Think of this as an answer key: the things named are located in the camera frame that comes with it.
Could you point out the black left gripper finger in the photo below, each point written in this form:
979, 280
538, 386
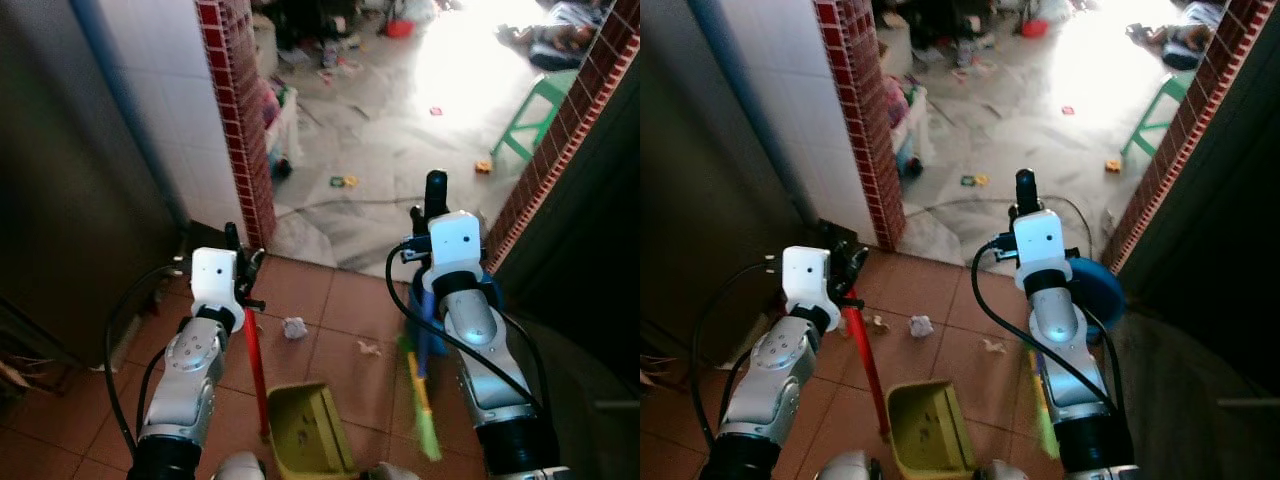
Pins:
232, 237
843, 235

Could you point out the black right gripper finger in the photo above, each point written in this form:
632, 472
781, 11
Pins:
1026, 192
436, 192

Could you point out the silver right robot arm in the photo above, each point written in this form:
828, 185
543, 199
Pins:
1065, 370
490, 360

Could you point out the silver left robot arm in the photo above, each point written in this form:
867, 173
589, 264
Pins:
775, 370
190, 365

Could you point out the person lying on floor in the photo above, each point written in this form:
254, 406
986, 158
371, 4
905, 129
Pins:
560, 35
1185, 35

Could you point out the green yellow wrapper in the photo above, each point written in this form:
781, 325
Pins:
343, 182
973, 181

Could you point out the small orange toy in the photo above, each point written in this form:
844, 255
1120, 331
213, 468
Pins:
1113, 165
483, 165

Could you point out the white crumpled paper ball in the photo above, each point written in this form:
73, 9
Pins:
920, 326
294, 329

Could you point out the blue round plastic object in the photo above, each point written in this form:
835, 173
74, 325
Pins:
1098, 295
494, 296

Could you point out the small beige paper scrap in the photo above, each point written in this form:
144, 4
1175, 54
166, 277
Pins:
993, 346
369, 348

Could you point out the white plastic basket with toys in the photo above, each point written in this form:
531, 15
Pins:
908, 120
282, 125

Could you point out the green plastic stool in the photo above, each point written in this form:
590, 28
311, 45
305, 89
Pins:
545, 95
1165, 100

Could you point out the grey metal door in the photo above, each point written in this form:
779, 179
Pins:
710, 170
70, 170

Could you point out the red plastic bowl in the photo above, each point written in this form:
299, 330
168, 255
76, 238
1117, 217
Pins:
399, 28
1034, 28

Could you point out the grey robot left knee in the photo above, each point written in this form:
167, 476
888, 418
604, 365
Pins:
845, 466
240, 468

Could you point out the grey robot knee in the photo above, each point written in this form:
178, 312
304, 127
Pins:
240, 468
392, 472
1003, 471
845, 466

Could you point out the grey robot right knee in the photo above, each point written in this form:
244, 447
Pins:
392, 472
1003, 471

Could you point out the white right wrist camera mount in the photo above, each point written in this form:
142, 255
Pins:
1040, 240
455, 240

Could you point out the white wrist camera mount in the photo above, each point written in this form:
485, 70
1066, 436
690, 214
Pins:
213, 275
805, 275
455, 240
1040, 240

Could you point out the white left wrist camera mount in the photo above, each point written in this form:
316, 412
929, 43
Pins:
805, 275
213, 275

